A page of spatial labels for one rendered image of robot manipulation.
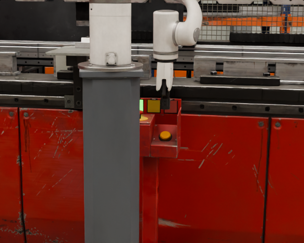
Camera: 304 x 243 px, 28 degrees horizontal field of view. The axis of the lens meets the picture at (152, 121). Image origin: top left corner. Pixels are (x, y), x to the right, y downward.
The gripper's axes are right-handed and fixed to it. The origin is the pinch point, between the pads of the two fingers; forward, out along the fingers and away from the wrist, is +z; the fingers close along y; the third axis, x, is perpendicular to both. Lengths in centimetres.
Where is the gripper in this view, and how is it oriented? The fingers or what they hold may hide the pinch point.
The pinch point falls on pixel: (165, 103)
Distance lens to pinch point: 208.7
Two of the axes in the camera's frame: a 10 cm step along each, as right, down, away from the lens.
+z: 0.0, 9.6, 2.9
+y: -1.2, 2.9, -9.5
